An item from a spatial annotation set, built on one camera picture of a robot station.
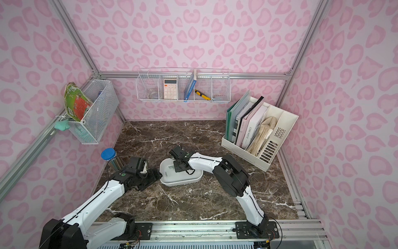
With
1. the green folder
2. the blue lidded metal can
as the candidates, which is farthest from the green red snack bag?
the green folder

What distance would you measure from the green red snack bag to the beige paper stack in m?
0.88

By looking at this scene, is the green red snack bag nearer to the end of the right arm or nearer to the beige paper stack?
the end of the right arm

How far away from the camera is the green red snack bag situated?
2.27ft

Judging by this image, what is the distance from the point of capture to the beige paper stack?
2.87 feet

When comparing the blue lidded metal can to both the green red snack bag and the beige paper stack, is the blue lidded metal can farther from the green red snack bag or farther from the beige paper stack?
the beige paper stack
